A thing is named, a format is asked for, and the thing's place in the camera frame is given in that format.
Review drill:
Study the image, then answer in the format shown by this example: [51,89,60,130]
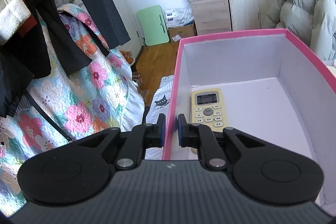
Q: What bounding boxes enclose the white fleece sleeve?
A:
[0,0,31,46]

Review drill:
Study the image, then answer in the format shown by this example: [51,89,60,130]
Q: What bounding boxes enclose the white tissue packs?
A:
[165,5,194,28]

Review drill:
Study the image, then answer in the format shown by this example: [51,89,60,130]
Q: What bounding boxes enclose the pink cardboard box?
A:
[162,29,335,214]

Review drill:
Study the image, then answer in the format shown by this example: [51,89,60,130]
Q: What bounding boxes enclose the black hanging garment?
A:
[1,0,91,118]

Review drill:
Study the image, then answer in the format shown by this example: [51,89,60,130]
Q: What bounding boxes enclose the guitar print table cloth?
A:
[145,75,174,160]

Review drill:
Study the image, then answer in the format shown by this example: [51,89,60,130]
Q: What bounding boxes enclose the cardboard box on floor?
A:
[168,23,197,43]

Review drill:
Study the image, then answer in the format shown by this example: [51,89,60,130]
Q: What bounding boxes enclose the yellowed remote face down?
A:
[190,88,228,132]

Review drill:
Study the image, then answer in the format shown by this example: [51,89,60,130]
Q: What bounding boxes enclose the floral quilt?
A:
[1,1,144,217]

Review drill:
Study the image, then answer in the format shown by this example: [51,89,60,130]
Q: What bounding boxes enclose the green folding table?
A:
[136,5,169,46]

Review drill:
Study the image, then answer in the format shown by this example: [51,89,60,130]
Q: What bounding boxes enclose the grey puffer jacket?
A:
[262,0,335,61]

